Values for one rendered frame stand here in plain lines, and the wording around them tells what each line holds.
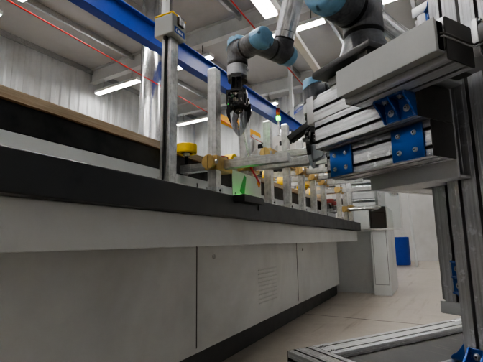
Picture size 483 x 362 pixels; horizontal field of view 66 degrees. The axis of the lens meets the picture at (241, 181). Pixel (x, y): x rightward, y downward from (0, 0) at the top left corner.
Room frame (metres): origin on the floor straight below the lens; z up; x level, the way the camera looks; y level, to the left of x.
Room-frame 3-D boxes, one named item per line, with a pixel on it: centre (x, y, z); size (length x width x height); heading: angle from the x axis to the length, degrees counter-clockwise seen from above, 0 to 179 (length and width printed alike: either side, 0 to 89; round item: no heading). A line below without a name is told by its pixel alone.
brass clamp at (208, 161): (1.31, 0.09, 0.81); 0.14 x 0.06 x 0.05; 153
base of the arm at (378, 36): (1.02, -0.37, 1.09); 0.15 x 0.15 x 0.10
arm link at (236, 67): (1.27, 0.01, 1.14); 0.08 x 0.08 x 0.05
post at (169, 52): (1.06, 0.21, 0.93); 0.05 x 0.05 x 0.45; 63
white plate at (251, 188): (1.47, -0.03, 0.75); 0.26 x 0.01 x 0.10; 153
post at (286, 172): (1.96, -0.24, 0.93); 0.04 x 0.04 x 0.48; 63
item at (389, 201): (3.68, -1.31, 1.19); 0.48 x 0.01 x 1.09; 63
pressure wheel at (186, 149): (1.39, 0.21, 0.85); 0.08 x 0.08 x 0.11
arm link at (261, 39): (1.20, -0.07, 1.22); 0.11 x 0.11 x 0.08; 40
